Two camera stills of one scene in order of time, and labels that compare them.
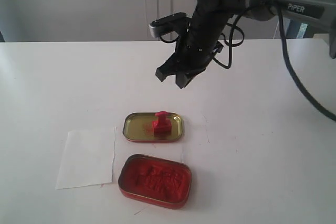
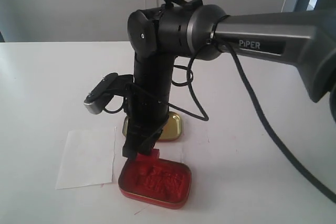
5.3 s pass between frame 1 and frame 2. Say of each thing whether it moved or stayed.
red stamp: moved
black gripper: moved
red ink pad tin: stayed
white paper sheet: stayed
